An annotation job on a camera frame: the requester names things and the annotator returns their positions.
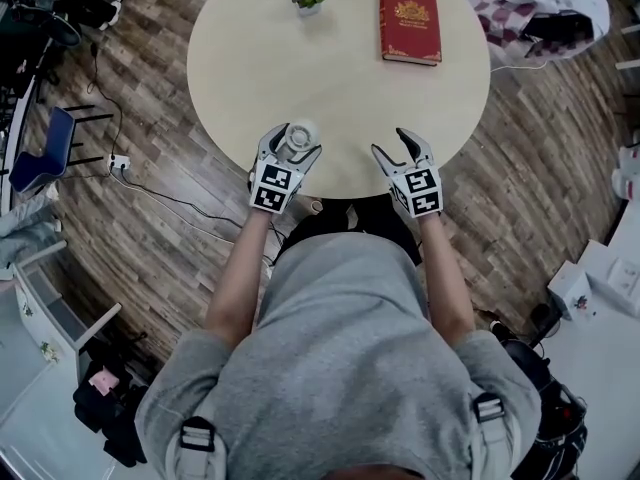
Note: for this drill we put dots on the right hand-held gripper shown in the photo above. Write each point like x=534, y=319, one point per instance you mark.
x=417, y=190

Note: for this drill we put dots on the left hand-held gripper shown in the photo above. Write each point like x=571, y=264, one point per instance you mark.
x=272, y=186

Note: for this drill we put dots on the person's right forearm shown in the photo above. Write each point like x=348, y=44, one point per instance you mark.
x=445, y=278

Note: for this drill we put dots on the person's left forearm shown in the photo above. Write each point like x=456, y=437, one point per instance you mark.
x=239, y=273

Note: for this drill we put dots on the black table base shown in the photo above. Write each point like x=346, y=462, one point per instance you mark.
x=350, y=225

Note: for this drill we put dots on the red hardcover book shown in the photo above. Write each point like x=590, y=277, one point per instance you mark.
x=410, y=24

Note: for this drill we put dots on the white power strip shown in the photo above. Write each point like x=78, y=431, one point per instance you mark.
x=119, y=162

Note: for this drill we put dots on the purple dotted white cloth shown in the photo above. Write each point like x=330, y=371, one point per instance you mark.
x=542, y=10

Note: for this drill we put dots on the person's grey t-shirt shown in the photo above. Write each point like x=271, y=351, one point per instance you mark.
x=340, y=363

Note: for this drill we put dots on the white box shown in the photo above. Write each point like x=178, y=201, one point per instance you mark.
x=572, y=293

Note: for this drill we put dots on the blue chair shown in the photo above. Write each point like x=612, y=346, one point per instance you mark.
x=42, y=153

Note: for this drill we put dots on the black bag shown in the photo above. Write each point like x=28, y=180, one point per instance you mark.
x=107, y=403

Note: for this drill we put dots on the white side table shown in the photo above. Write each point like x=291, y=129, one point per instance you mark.
x=37, y=348

